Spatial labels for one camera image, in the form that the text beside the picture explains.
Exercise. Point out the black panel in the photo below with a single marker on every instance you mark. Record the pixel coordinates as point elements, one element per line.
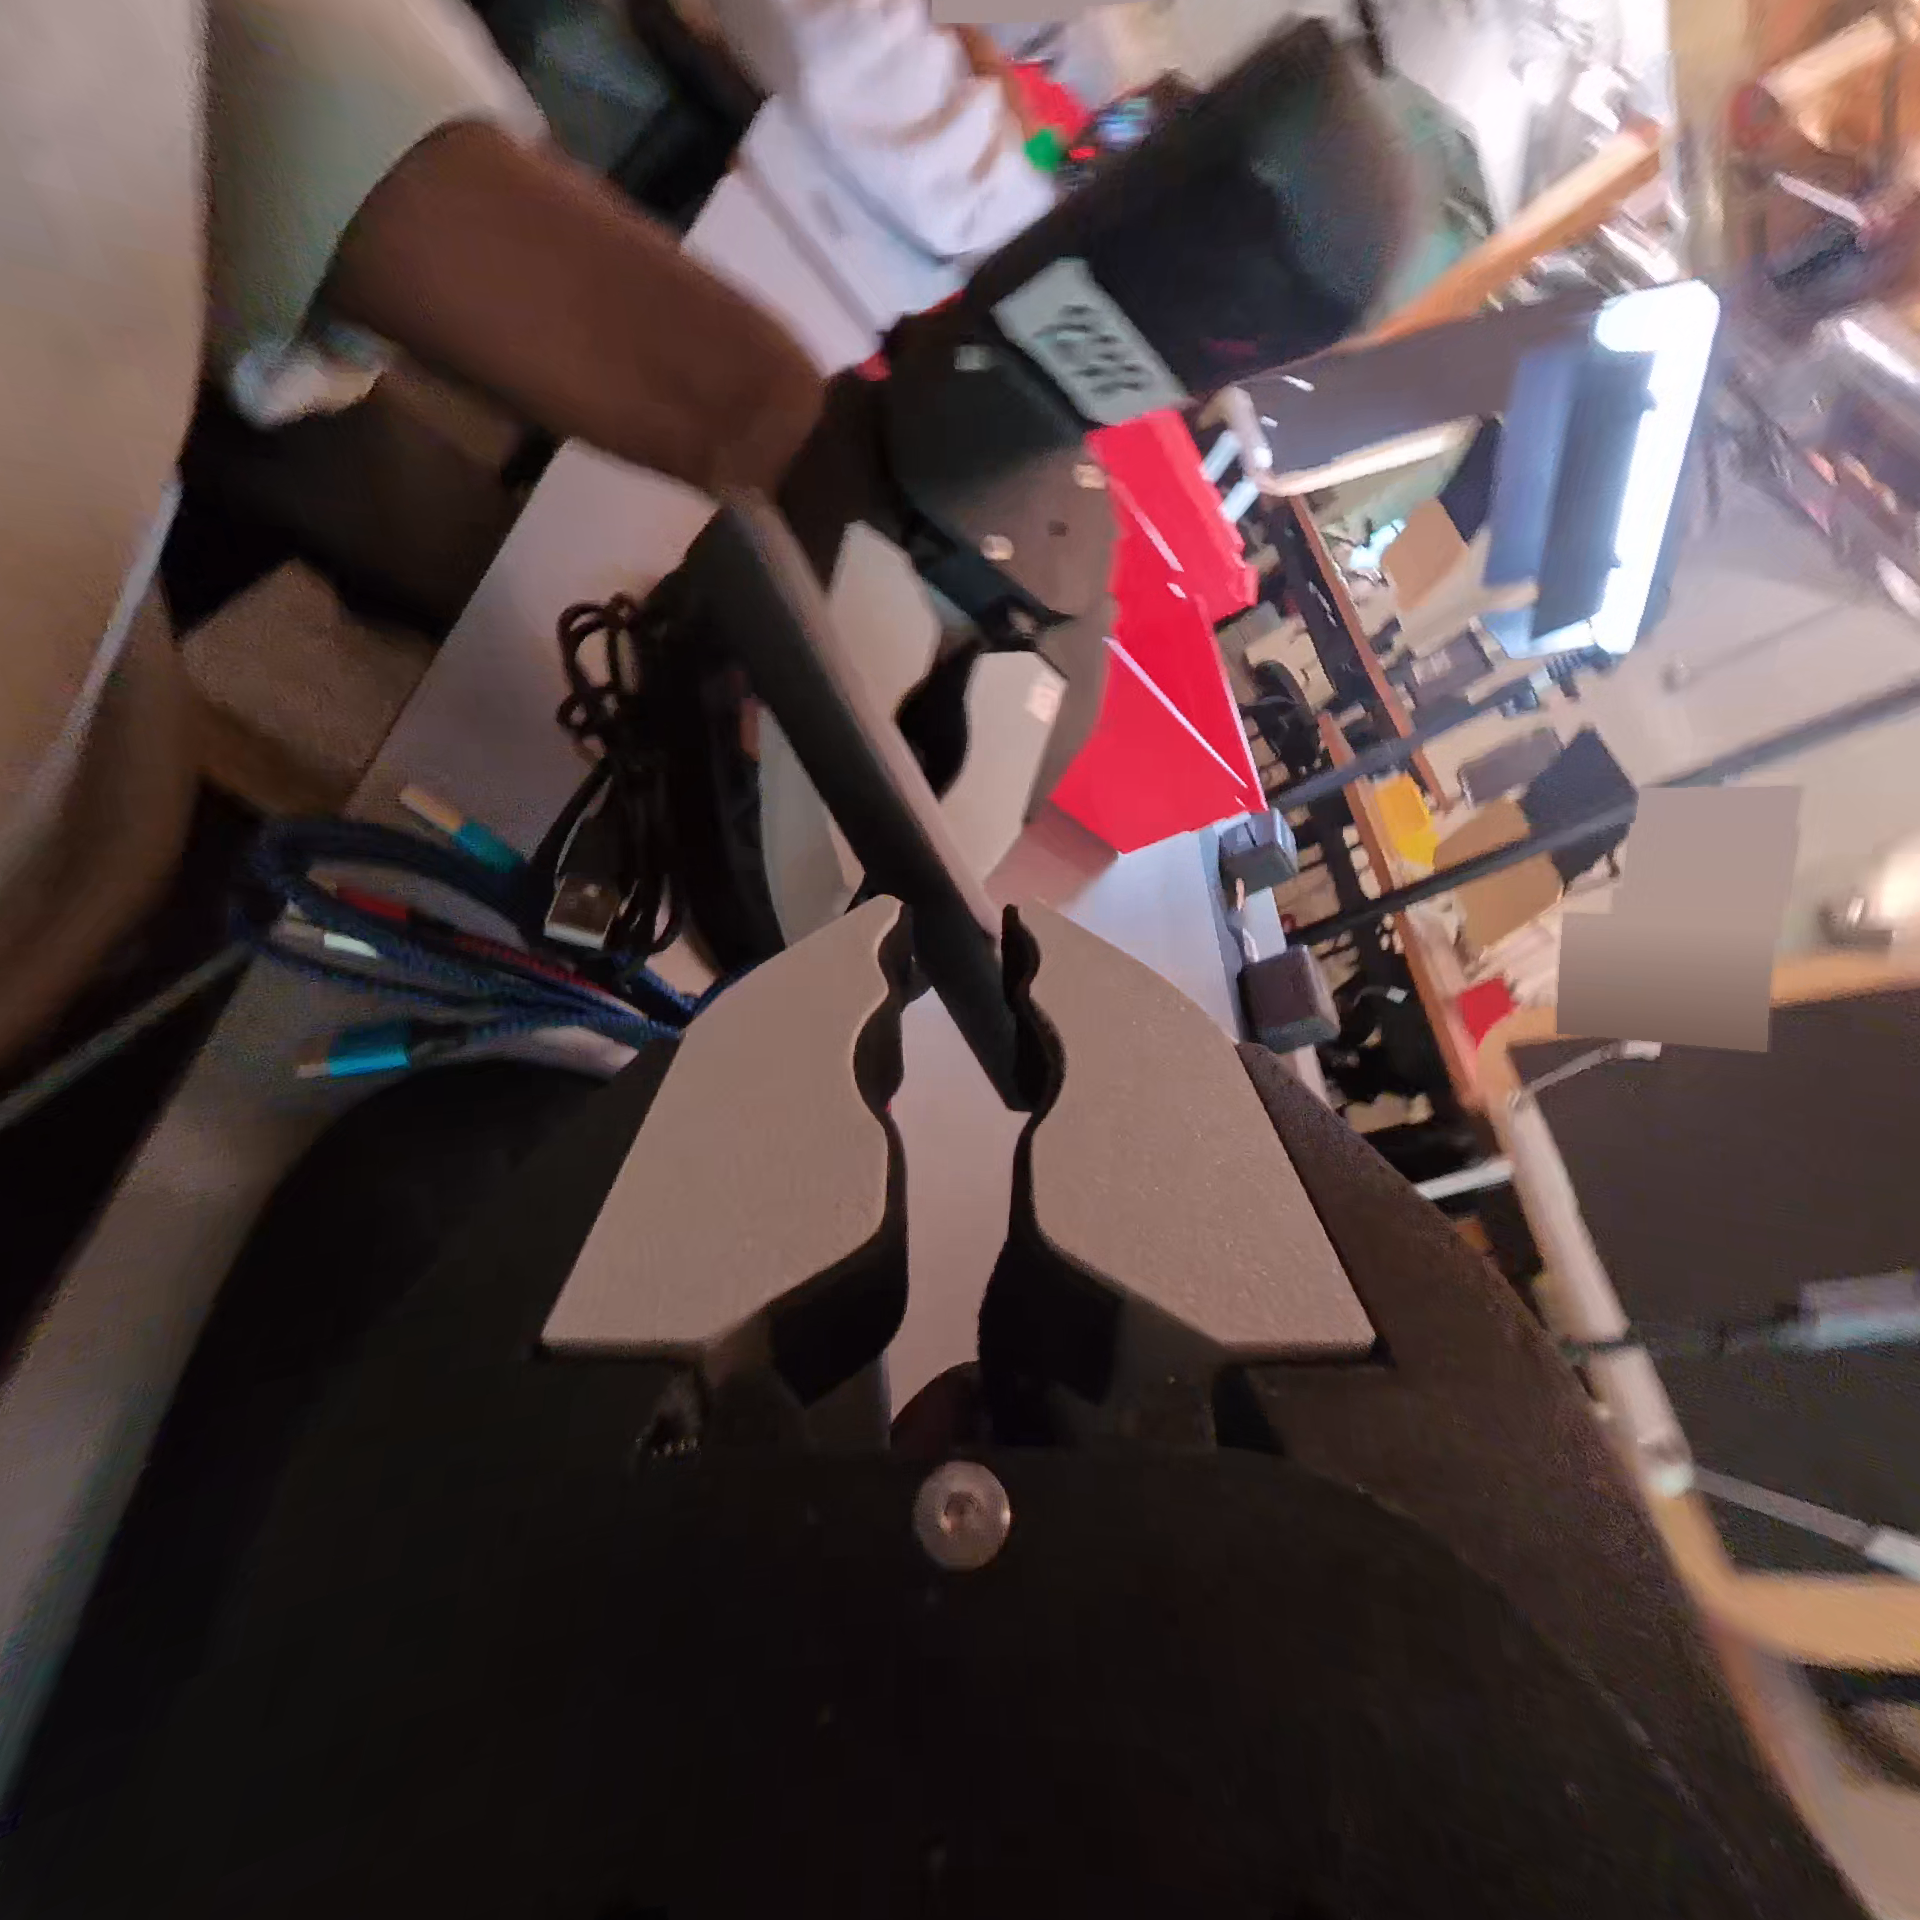
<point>870,763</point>

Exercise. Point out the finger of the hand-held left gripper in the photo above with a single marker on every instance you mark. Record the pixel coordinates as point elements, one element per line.
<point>1085,691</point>

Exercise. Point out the grey power adapter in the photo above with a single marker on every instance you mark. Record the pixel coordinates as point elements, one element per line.
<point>1289,996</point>
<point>1260,848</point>

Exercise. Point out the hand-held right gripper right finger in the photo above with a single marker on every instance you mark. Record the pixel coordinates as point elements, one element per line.
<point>1185,1185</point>

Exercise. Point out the red plastic bin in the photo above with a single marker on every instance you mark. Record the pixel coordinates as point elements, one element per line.
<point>1170,675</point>

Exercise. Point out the black-topped wooden table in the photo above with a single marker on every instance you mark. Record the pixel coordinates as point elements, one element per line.
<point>1724,1170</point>

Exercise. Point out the person's left forearm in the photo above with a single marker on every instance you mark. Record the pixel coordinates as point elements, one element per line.
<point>586,316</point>

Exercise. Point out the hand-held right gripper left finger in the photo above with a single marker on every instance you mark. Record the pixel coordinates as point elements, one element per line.
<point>735,1155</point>

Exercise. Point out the glowing light panel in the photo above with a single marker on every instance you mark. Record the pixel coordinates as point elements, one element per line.
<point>1650,450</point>

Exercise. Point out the cluttered wooden workbench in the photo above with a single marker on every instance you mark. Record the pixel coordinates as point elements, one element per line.
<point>1358,660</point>

